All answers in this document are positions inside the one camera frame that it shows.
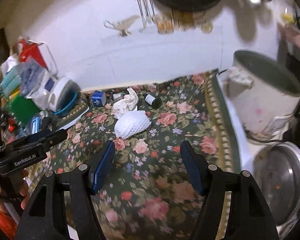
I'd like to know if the clear plastic bag bundle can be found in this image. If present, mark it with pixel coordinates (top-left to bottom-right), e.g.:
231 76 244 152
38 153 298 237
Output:
18 57 57 111

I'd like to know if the white foam fruit net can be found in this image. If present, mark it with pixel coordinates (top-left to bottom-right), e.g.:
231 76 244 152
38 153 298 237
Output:
114 111 151 139

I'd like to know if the small dark labelled bottle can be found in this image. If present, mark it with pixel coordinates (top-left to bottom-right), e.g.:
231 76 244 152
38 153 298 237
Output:
143 94 161 109

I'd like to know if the floral green tablecloth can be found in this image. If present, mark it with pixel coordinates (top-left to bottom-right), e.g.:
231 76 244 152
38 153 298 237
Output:
27 70 241 239

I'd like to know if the green box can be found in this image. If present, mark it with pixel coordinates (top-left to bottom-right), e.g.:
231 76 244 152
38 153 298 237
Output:
9 95 41 126

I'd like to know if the rice cooker metal lid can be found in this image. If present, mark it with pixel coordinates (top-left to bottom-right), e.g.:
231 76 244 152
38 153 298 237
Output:
253 141 300 225

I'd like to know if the gold genie lamp ornament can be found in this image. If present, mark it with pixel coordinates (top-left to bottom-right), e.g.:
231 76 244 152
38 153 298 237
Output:
103 15 140 37

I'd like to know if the red bag with handle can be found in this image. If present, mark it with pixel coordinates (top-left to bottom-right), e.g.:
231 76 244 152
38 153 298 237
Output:
18 36 58 76

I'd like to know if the blue plastic basin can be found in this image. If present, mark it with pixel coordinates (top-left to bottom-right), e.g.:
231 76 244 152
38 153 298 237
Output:
54 90 79 118

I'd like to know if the blue coffee capsule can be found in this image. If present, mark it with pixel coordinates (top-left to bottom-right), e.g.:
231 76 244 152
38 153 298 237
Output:
91 90 107 107

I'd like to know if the white rice cooker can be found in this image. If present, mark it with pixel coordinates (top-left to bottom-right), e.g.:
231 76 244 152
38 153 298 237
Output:
220 49 300 142

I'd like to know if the dirty cloth on cooker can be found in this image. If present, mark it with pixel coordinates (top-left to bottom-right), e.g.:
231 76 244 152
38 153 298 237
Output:
226 66 254 89

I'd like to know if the white perforated colander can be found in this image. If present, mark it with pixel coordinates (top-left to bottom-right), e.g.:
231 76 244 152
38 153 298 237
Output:
48 77 79 113

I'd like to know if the person's left hand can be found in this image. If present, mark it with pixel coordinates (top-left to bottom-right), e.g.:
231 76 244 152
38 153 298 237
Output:
0 170 30 214

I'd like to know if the hanging metal whisk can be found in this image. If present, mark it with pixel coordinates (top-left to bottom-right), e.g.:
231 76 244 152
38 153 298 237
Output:
135 0 157 31

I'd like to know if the white tissue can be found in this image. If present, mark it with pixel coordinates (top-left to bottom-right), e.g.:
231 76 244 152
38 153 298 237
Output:
112 87 139 119

